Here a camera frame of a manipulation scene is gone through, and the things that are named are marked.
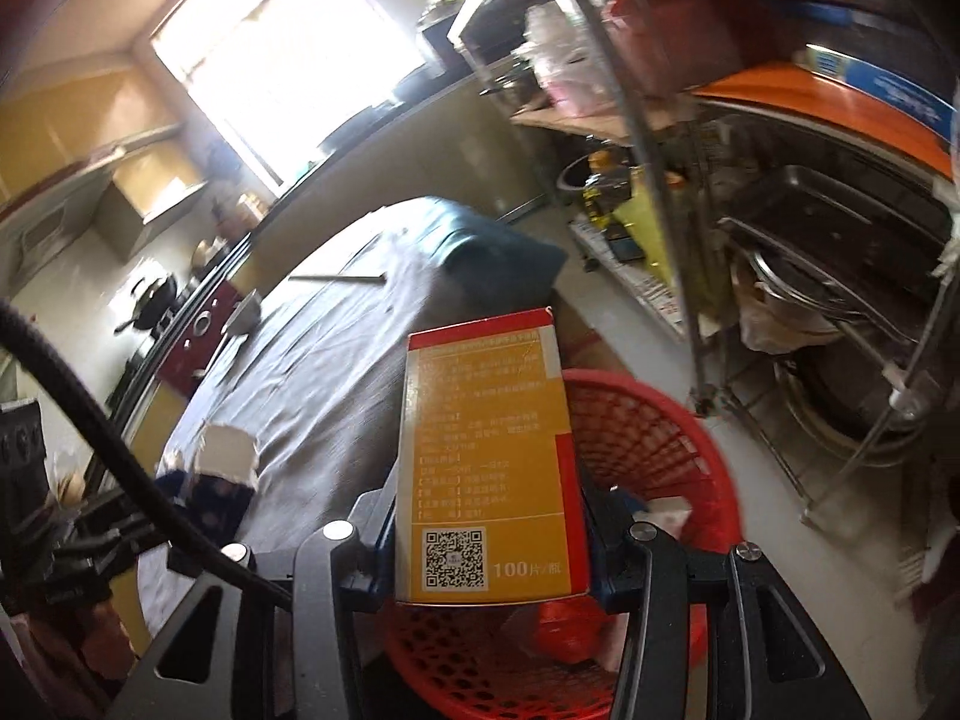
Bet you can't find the white medicine box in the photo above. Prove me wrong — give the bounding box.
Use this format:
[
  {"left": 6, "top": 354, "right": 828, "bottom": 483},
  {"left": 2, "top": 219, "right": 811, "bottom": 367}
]
[{"left": 633, "top": 496, "right": 693, "bottom": 539}]

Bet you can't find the dark blue tall box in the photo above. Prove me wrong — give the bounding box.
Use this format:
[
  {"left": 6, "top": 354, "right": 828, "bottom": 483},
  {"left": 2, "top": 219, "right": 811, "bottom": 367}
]
[{"left": 155, "top": 422, "right": 260, "bottom": 548}]

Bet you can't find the red orange medicine box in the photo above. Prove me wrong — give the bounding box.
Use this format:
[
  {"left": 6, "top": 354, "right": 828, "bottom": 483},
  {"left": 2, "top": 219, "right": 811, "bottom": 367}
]
[{"left": 394, "top": 307, "right": 589, "bottom": 606}]

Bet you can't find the metal kitchen storage rack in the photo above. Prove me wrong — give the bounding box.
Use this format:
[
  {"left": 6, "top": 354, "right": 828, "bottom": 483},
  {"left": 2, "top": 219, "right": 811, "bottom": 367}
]
[{"left": 449, "top": 0, "right": 960, "bottom": 533}]

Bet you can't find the red plastic mesh basket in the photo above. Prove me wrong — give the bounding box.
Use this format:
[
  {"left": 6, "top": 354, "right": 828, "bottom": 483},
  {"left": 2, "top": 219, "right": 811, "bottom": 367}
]
[{"left": 386, "top": 369, "right": 742, "bottom": 718}]

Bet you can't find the dark red built-in oven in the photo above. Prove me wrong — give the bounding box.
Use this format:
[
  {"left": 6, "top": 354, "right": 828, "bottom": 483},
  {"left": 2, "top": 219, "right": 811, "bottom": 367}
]
[{"left": 158, "top": 281, "right": 242, "bottom": 398}]

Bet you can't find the grey tablecloth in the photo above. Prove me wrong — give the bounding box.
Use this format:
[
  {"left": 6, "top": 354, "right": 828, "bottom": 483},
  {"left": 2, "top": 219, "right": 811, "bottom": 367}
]
[{"left": 133, "top": 195, "right": 571, "bottom": 639}]

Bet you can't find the black wok with lid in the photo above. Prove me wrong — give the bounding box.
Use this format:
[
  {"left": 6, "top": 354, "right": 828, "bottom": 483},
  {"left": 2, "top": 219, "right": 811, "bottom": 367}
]
[{"left": 114, "top": 275, "right": 179, "bottom": 335}]

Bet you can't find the long thin wooden stick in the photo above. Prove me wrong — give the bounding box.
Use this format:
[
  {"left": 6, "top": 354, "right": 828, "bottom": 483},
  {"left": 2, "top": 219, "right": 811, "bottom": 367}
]
[{"left": 286, "top": 273, "right": 387, "bottom": 286}]

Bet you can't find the pink white plastic bag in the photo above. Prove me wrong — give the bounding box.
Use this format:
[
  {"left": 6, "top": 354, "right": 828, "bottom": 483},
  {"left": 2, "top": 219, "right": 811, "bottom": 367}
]
[{"left": 514, "top": 2, "right": 615, "bottom": 119}]

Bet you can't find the black microwave oven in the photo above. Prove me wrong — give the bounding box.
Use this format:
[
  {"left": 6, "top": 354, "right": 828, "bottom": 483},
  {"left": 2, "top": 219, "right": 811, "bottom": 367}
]
[{"left": 416, "top": 0, "right": 545, "bottom": 83}]

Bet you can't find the black cable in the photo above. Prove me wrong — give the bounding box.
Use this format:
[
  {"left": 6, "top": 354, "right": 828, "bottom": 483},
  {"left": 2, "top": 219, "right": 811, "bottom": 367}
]
[{"left": 0, "top": 299, "right": 295, "bottom": 613}]

